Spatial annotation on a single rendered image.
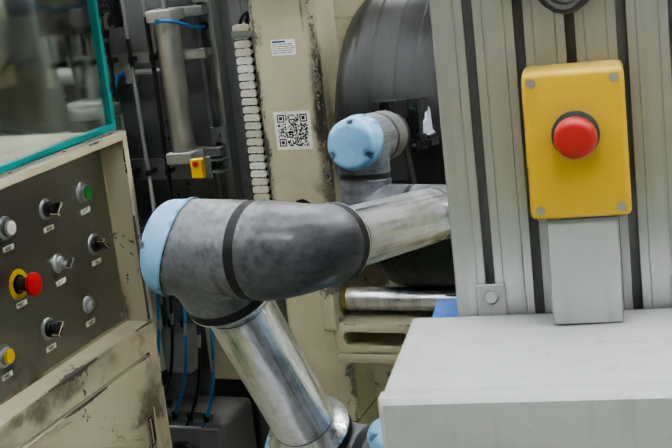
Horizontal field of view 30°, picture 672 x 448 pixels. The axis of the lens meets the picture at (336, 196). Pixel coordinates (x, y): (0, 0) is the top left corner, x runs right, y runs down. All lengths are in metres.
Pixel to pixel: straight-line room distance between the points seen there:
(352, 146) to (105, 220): 0.76
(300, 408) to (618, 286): 0.60
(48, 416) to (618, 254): 1.25
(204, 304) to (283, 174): 0.99
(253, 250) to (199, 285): 0.09
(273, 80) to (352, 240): 1.02
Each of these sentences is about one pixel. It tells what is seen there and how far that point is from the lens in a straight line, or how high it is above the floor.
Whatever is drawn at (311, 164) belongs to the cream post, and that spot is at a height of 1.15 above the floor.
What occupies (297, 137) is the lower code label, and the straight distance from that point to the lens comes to 2.41.
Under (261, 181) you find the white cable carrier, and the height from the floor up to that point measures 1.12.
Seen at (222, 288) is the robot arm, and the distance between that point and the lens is 1.43.
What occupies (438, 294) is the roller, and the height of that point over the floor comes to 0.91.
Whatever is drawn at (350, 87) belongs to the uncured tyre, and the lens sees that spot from 2.16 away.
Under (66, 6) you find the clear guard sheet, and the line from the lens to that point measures 2.28.
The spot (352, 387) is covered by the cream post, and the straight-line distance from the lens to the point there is 2.53.
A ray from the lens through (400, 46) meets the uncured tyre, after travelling 2.16.
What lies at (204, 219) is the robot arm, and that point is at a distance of 1.43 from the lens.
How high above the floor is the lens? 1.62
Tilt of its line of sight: 13 degrees down
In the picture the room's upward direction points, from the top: 6 degrees counter-clockwise
